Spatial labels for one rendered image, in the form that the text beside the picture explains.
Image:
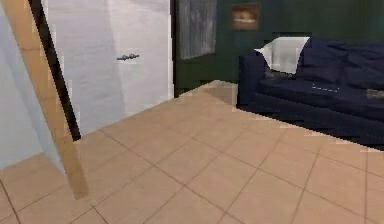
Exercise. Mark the dark grey cushion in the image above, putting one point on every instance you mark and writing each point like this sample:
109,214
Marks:
276,74

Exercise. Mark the dark blue sofa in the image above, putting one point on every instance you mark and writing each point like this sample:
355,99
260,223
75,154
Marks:
326,90

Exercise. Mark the grey framed wall picture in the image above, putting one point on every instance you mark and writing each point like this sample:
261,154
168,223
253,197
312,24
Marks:
197,26

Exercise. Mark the thin white flat object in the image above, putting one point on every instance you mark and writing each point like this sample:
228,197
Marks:
325,89

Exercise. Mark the white room door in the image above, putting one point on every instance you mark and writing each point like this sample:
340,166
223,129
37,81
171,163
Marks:
100,66

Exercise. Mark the white pillow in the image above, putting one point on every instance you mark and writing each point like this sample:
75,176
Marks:
285,55

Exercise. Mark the brown framed picture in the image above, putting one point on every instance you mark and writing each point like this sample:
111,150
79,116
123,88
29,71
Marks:
245,16

